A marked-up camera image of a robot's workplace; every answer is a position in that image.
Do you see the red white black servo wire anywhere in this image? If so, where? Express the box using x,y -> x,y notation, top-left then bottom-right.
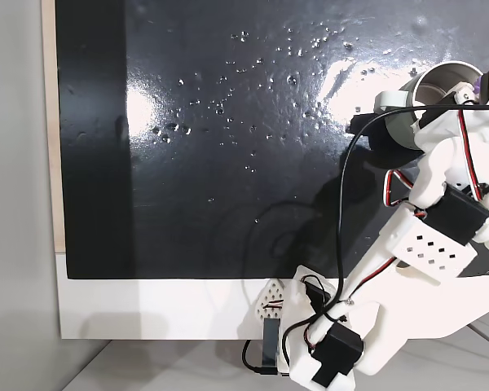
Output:
383,108 -> 489,211

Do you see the pale wooden board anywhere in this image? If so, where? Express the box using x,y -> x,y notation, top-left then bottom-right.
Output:
40,0 -> 68,256

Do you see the white perforated table clamp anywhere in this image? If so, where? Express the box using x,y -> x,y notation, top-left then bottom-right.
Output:
244,278 -> 289,370

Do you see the black camera cable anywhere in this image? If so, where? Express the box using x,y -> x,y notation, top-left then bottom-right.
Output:
280,102 -> 489,367

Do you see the grey metal cup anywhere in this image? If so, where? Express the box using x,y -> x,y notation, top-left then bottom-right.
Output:
385,60 -> 484,156

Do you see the black glossy mat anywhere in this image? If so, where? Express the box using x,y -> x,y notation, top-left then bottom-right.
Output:
55,0 -> 489,281

